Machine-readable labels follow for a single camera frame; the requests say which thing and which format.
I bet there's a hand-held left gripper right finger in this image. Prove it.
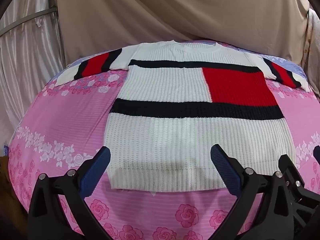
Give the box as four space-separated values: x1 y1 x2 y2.
211 144 295 240

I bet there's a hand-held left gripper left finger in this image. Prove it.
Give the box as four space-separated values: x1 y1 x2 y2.
27 146 111 240

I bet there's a white red black knit sweater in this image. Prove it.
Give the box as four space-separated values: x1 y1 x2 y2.
54 40 312 192

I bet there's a pink floral bed sheet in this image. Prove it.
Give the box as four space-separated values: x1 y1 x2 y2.
7 39 320 240

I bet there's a cream floral curtain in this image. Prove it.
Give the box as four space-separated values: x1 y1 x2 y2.
301 7 320 93

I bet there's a white satin curtain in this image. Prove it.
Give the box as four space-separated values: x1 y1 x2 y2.
0 0 66 147

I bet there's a beige curtain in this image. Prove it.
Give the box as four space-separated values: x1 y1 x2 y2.
55 0 311 66

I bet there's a grey metal rail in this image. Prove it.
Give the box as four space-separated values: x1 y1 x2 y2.
0 7 57 37

